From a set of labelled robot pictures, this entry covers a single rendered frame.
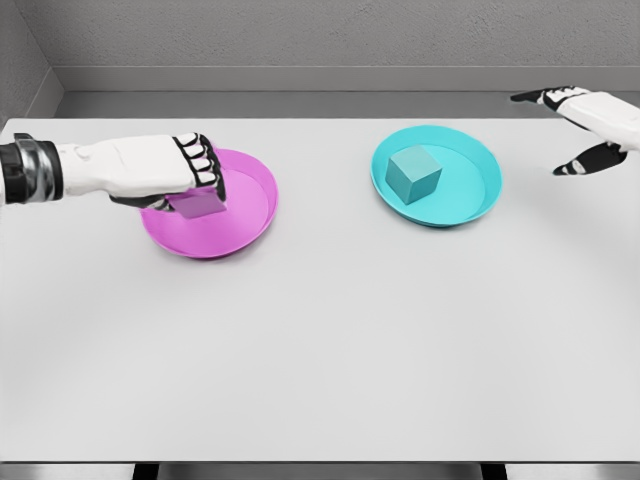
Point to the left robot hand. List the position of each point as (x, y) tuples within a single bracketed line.
[(150, 165)]

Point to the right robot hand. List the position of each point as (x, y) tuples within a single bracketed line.
[(595, 116)]

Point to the purple block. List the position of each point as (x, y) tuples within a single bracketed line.
[(199, 206)]

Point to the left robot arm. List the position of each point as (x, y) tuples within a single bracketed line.
[(45, 169)]

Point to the magenta plate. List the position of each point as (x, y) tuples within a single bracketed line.
[(235, 210)]

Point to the cyan plate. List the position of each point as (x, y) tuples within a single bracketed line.
[(455, 200)]

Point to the teal block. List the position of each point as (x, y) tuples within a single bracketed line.
[(412, 175)]

